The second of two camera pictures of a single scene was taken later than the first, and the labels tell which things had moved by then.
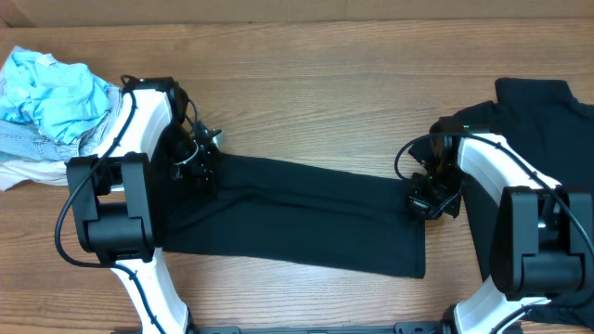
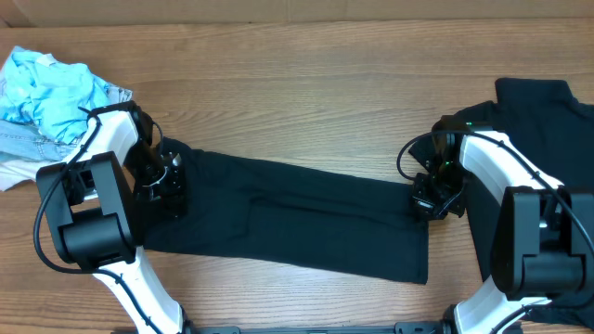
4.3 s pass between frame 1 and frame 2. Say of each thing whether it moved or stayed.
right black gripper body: stayed
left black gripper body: moved
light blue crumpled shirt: stayed
